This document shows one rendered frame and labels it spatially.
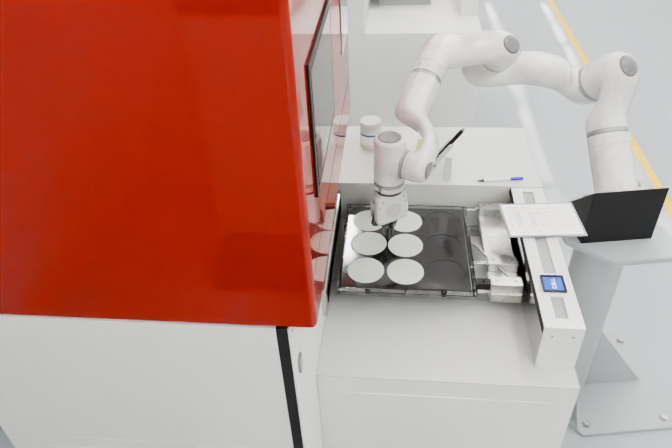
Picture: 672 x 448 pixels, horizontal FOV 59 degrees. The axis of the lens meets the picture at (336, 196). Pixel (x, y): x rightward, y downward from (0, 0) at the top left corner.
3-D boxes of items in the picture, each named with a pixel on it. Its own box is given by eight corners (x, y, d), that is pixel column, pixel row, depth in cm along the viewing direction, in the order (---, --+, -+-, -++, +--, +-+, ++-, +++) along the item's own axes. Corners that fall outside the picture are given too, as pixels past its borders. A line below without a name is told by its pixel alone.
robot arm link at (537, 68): (628, 95, 180) (591, 111, 195) (626, 58, 182) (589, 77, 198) (483, 70, 166) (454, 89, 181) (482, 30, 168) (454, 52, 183)
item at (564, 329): (534, 366, 145) (544, 327, 137) (504, 222, 189) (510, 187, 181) (574, 368, 144) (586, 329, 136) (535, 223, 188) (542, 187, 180)
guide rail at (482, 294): (336, 295, 167) (336, 287, 165) (337, 289, 169) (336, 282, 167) (519, 302, 162) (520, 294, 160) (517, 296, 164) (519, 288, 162)
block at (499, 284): (490, 292, 157) (492, 284, 155) (489, 283, 160) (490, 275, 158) (521, 293, 156) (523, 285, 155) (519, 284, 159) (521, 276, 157)
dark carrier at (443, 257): (340, 287, 159) (340, 285, 159) (350, 208, 186) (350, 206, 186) (471, 292, 156) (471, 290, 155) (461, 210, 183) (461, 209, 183)
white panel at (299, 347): (294, 451, 130) (275, 329, 106) (331, 217, 195) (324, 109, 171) (308, 452, 130) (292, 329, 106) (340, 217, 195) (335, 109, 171)
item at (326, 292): (321, 316, 157) (319, 291, 152) (336, 213, 192) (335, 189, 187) (328, 316, 157) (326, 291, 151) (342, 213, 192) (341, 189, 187)
